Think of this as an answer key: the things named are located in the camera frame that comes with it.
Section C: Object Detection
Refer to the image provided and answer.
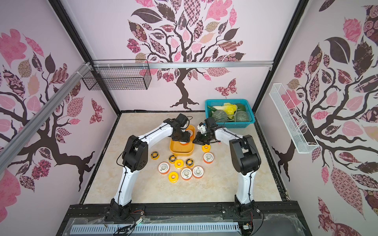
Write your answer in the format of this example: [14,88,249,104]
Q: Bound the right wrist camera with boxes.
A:
[197,117,218,134]

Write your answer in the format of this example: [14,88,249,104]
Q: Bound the yellow black tape roll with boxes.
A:
[185,158,194,168]
[168,155,177,164]
[151,151,159,160]

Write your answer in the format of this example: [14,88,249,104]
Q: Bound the green melon left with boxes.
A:
[212,110,228,123]

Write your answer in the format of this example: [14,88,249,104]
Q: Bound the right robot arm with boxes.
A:
[193,124,261,215]

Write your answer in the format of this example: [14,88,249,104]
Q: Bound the yellow tape roll top right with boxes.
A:
[202,145,211,152]

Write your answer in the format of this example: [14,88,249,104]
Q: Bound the white wire wall shelf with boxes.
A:
[269,83,320,154]

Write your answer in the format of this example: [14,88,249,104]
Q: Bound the yellow tape roll centre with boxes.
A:
[174,159,185,170]

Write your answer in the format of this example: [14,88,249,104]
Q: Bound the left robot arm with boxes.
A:
[110,114,190,220]

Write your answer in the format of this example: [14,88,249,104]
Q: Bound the white slotted cable duct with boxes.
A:
[68,222,240,236]

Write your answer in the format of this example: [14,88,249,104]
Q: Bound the teal plastic basket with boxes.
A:
[205,99,256,128]

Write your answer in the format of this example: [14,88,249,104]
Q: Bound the yellow tape roll bottom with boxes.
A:
[168,172,179,183]

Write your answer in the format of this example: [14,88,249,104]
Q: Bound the yellow plastic storage box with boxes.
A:
[169,125,195,157]

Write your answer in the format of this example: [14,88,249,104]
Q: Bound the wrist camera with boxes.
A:
[197,117,218,134]
[175,114,190,128]

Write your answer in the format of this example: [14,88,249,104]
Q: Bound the yellow black tape roll middle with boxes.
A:
[168,155,177,164]

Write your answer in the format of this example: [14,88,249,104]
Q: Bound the yellow black tape roll left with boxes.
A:
[151,151,159,160]

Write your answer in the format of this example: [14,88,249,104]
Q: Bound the black wire wall basket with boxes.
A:
[82,59,152,90]

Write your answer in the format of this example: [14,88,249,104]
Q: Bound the green melon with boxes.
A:
[212,110,228,123]
[234,110,250,123]

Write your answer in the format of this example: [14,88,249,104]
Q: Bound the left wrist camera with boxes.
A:
[175,114,190,128]

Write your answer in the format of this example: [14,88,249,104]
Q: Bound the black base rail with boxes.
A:
[56,201,312,236]

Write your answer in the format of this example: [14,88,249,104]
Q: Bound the green melon right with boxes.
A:
[234,110,250,123]

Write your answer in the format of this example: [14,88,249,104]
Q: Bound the yellow black tape roll right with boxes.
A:
[185,158,194,168]

